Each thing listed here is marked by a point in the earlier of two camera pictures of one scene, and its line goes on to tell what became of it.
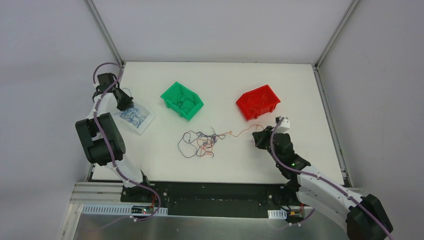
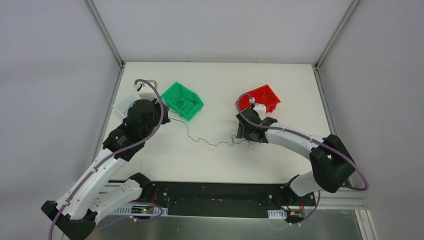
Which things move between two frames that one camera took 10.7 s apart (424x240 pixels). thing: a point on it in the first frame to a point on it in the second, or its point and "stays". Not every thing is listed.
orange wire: (228, 133) to (252, 143)
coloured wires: (192, 141) to (248, 144)
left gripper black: (123, 100) to (162, 110)
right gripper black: (262, 138) to (245, 125)
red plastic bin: (257, 102) stays
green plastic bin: (180, 98) stays
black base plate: (214, 198) stays
